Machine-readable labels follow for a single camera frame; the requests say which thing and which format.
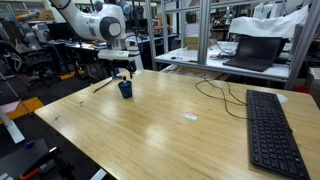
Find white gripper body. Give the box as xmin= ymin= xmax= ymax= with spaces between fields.
xmin=97 ymin=49 xmax=138 ymax=74

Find blue cup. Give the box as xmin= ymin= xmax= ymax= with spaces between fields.
xmin=117 ymin=80 xmax=133 ymax=99

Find black stick with blue end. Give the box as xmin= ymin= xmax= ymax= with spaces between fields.
xmin=92 ymin=74 xmax=124 ymax=94

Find black computer monitor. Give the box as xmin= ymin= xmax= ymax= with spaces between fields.
xmin=46 ymin=21 xmax=78 ymax=42

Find cardboard box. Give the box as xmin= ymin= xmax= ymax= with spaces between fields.
xmin=185 ymin=35 xmax=200 ymax=51

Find red white blue sticker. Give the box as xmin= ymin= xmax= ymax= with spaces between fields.
xmin=184 ymin=111 xmax=199 ymax=121

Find white shelf board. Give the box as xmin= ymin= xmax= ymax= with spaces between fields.
xmin=153 ymin=41 xmax=290 ymax=84

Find black office chair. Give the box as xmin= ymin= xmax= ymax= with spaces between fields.
xmin=0 ymin=20 xmax=54 ymax=91

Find grey metal bar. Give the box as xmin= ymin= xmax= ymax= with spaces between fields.
xmin=0 ymin=107 xmax=26 ymax=145

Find black laptop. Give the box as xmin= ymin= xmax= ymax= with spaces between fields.
xmin=222 ymin=35 xmax=283 ymax=73

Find white cloth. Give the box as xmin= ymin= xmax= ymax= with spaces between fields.
xmin=228 ymin=4 xmax=309 ymax=40

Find black keyboard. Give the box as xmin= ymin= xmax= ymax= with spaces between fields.
xmin=246 ymin=89 xmax=311 ymax=180

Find aluminium frame post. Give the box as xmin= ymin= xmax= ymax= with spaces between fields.
xmin=196 ymin=0 xmax=213 ymax=66

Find black keyboard cable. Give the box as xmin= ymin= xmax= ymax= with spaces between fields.
xmin=194 ymin=78 xmax=249 ymax=120

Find tangled black cables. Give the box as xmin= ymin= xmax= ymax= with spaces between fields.
xmin=209 ymin=40 xmax=240 ymax=61

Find orange handled tool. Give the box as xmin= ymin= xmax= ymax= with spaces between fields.
xmin=19 ymin=159 xmax=57 ymax=180

